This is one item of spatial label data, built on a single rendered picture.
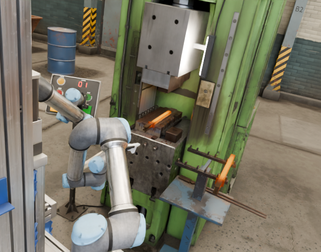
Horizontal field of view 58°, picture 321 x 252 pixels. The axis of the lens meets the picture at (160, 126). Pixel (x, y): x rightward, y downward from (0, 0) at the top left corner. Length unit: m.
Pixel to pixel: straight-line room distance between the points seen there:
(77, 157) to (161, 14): 1.01
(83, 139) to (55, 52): 5.31
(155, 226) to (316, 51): 6.29
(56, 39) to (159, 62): 4.67
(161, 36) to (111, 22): 6.93
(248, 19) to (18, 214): 1.53
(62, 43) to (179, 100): 4.32
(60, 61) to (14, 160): 5.65
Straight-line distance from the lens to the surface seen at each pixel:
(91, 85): 2.12
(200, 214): 1.77
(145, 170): 2.12
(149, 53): 1.92
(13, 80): 0.83
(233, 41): 1.89
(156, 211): 2.27
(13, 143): 0.89
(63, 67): 6.52
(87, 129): 1.22
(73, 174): 1.47
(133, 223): 1.13
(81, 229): 1.09
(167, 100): 2.46
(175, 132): 2.00
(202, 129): 2.05
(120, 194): 1.16
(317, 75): 7.89
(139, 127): 2.07
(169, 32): 1.86
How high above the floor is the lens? 1.80
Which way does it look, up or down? 23 degrees down
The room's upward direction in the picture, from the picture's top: 10 degrees clockwise
